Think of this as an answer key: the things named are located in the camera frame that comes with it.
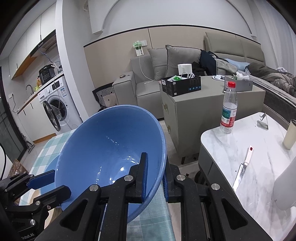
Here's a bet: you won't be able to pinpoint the blue bowl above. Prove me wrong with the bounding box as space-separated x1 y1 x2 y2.
55 105 167 222
40 155 59 195

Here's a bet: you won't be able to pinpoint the blue bowl back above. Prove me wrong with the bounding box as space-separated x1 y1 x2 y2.
40 155 59 195

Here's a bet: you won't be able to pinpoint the white kitchen base cabinets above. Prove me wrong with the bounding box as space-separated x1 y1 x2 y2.
18 96 57 144

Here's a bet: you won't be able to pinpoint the cardboard box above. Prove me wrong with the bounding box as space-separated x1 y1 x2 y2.
8 159 29 177

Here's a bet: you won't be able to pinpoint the teal checkered tablecloth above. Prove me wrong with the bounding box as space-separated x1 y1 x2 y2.
23 131 175 240

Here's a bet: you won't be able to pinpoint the black glass door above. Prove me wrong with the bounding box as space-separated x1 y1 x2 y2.
1 71 27 161

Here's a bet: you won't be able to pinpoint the grey bedside cabinet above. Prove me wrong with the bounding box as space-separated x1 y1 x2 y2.
160 75 266 160

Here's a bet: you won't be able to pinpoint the white washing machine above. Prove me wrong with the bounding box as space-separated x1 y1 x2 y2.
38 75 82 134

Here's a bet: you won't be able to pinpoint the grey sofa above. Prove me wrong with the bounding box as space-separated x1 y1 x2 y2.
112 31 266 117

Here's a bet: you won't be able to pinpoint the plastic water bottle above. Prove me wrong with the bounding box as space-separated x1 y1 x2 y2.
220 81 238 133

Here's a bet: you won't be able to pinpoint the black pressure cooker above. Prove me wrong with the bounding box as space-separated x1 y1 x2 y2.
39 65 55 84

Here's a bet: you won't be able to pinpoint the white charger box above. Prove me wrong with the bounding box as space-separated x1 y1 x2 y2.
178 63 192 75

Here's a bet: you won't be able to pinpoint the metal phone stand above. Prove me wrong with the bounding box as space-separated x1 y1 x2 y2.
257 113 269 131

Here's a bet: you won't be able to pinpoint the grey cushion left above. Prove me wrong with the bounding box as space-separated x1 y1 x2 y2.
148 48 167 80

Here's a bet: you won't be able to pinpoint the grey cushion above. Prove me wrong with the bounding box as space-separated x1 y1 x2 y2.
165 45 201 77
148 48 167 80

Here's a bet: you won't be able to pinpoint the grey cushion right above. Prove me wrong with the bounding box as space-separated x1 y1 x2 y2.
165 45 201 77

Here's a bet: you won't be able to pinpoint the white upper cabinets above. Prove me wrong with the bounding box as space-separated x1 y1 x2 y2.
9 3 56 79

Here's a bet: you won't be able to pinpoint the grey tissue box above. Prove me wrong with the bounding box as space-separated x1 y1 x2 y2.
223 76 253 92

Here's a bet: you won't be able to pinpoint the range hood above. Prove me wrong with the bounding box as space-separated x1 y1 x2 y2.
29 30 57 58

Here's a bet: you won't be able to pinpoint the white power strip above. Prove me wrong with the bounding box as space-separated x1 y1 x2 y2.
132 40 147 57

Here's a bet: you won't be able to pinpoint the cream cup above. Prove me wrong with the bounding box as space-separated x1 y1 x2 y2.
282 119 296 150

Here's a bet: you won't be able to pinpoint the bed with dark blankets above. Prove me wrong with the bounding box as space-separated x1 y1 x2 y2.
199 50 295 123

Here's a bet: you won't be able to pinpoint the white handled knife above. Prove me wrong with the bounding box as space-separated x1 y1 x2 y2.
232 146 253 191

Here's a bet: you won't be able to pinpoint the black box with cables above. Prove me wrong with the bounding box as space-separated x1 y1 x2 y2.
161 75 202 97

